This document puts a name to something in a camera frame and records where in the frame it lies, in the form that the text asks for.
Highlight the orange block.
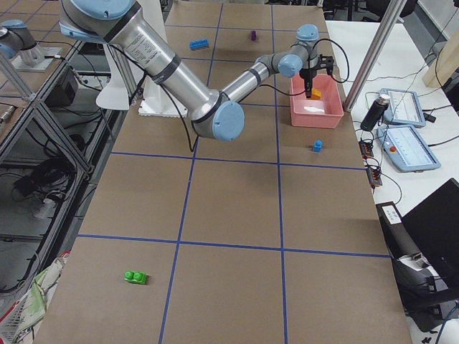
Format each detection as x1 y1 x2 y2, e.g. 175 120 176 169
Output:
311 88 322 100

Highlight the small blue block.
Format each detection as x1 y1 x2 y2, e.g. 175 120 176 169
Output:
312 140 323 153

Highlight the long blue block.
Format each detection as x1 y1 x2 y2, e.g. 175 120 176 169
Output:
189 39 209 51

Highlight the green block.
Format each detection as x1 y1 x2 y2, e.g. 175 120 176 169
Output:
123 270 148 285

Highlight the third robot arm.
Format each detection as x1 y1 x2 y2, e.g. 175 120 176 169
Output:
1 20 319 102

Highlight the pink plastic box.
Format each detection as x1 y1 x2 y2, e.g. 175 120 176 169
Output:
290 74 344 129

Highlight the black water bottle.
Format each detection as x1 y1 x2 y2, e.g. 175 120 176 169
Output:
360 93 390 131

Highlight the small electronics board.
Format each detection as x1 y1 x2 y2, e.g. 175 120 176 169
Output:
359 140 374 158

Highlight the upper teach pendant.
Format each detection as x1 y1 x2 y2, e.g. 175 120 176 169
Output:
379 88 426 128

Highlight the teach pendant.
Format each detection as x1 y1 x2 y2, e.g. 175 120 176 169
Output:
377 125 441 173
379 88 426 128

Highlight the lower teach pendant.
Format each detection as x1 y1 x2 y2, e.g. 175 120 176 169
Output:
377 125 441 173

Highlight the black laptop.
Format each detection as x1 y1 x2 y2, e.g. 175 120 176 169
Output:
402 178 458 287

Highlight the green white bag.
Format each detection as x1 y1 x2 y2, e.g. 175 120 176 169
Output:
1 251 70 343

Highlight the aluminium frame post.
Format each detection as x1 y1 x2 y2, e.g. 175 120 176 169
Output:
344 0 407 112

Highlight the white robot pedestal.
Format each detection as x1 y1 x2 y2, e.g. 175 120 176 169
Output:
95 0 194 119

